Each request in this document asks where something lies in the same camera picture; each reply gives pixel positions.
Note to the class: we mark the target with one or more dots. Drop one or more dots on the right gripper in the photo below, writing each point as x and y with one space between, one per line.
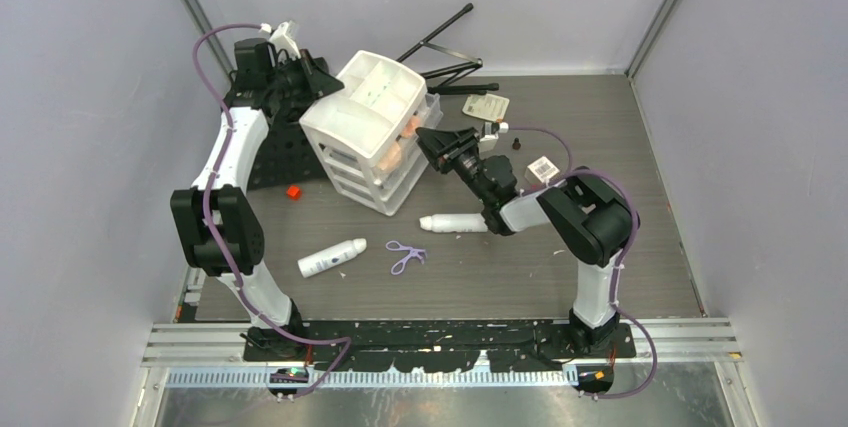
446 148

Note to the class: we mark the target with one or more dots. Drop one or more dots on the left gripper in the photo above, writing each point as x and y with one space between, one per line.
314 79

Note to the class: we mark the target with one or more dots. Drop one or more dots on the small pink powder puff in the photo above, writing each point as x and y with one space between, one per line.
409 130

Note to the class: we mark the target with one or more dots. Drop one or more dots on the white plastic drawer organizer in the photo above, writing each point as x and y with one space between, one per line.
352 129

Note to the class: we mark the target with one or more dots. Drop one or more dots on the small white bottle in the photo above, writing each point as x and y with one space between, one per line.
453 223

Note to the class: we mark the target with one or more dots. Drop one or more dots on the purple eyelash curler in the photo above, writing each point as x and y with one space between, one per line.
409 253

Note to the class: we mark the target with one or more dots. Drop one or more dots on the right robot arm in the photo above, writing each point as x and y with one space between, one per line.
596 222

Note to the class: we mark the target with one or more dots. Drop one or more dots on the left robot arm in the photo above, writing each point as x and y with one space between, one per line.
221 234

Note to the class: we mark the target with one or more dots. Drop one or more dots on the white sachet packet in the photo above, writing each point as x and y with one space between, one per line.
488 107

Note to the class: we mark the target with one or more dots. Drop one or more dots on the black music stand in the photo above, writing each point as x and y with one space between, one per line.
286 157

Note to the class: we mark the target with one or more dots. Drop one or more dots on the white barcode packet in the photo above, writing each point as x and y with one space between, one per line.
541 171

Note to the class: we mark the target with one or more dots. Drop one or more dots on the red cube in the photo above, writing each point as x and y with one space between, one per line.
294 192

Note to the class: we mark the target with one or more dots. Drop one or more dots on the large white spray bottle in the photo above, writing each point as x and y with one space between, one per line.
331 257

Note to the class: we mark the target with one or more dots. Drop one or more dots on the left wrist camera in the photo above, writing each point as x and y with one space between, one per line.
283 37

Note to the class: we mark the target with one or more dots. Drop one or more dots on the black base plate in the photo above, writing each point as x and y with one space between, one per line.
437 346

